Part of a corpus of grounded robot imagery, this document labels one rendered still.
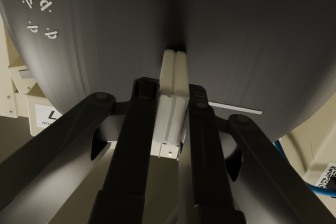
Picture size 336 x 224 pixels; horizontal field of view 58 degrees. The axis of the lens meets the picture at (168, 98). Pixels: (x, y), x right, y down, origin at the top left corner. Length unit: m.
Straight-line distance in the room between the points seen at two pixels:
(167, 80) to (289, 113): 0.13
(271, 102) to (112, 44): 0.12
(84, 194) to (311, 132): 2.74
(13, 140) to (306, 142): 3.42
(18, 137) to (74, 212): 1.20
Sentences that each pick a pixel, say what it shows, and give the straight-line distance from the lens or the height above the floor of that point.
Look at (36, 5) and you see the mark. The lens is 0.22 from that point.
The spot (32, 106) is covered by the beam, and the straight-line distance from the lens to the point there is 0.89.
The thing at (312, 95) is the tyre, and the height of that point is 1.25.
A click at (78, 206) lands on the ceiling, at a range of 3.09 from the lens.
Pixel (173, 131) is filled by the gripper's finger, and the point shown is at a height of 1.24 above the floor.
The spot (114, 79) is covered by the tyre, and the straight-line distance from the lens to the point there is 0.24.
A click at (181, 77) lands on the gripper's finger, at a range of 0.16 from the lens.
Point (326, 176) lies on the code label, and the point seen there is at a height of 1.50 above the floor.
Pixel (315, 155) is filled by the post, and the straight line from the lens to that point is 0.58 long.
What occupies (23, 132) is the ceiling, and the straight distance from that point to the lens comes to 3.85.
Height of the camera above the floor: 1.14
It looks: 34 degrees up
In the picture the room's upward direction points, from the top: 169 degrees counter-clockwise
